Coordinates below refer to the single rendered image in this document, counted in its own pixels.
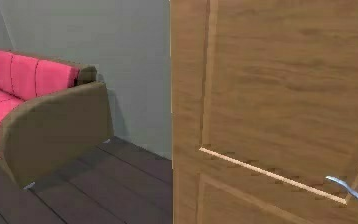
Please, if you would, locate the brown wooden room door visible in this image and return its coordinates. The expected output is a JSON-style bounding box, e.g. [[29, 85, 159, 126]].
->
[[169, 0, 358, 224]]

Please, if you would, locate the brown sofa with pink cushions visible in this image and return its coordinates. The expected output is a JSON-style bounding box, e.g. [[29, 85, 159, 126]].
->
[[0, 49, 115, 190]]

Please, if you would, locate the silver door lever handle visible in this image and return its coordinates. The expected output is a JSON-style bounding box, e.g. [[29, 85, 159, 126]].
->
[[325, 175, 358, 205]]

